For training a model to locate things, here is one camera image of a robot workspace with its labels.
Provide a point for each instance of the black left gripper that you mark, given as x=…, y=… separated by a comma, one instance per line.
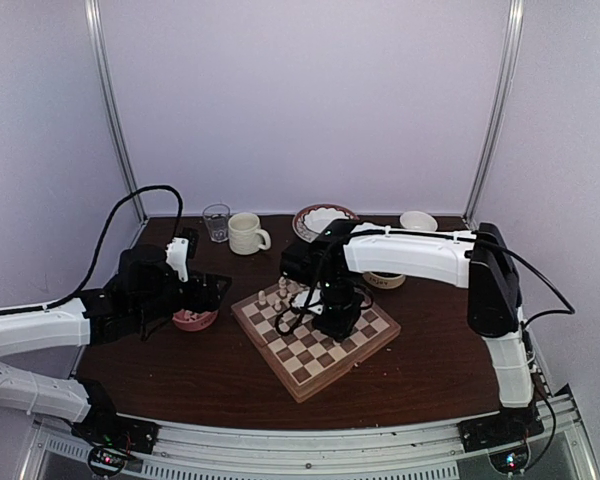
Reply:
x=211, y=299

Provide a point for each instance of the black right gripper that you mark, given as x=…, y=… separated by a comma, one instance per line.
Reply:
x=340, y=329

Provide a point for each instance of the white queen chess piece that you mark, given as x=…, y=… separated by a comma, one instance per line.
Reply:
x=293, y=287

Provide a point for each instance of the white knight chess piece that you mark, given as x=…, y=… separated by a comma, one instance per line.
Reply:
x=262, y=298

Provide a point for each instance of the white king chess piece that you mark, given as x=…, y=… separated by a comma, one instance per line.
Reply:
x=282, y=283

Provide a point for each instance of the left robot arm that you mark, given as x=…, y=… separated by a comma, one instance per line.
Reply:
x=150, y=285

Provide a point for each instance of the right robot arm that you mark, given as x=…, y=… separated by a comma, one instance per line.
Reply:
x=477, y=261

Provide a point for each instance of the white chess pieces pile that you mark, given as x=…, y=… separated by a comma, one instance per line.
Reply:
x=188, y=316

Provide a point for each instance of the wooden chess board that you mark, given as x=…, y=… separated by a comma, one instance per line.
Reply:
x=307, y=361

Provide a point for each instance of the pink cat-ear bowl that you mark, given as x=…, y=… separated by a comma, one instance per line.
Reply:
x=192, y=322

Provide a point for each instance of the cream cat-ear bowl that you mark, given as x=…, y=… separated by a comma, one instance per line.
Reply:
x=384, y=281

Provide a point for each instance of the cream ribbed mug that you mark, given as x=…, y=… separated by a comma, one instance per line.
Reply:
x=246, y=237

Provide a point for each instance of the clear drinking glass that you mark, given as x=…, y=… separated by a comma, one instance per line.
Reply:
x=216, y=217

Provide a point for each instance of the patterned ceramic plate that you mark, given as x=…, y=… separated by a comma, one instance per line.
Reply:
x=303, y=232

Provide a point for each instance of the white scalloped bowl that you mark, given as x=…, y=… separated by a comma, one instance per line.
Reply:
x=316, y=220

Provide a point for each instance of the small white floral bowl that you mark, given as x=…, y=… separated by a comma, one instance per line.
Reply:
x=418, y=220

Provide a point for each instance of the aluminium front rail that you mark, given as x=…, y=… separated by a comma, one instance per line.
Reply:
x=420, y=451

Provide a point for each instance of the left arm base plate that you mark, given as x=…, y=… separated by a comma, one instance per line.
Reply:
x=114, y=431

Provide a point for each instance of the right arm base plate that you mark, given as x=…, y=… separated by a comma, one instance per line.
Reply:
x=500, y=434

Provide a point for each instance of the right aluminium frame post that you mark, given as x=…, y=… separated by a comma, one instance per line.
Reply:
x=505, y=78

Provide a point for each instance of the aluminium frame post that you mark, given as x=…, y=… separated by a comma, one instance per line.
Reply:
x=505, y=78
x=97, y=38

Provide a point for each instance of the left aluminium frame post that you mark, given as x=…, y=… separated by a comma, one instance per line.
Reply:
x=97, y=38

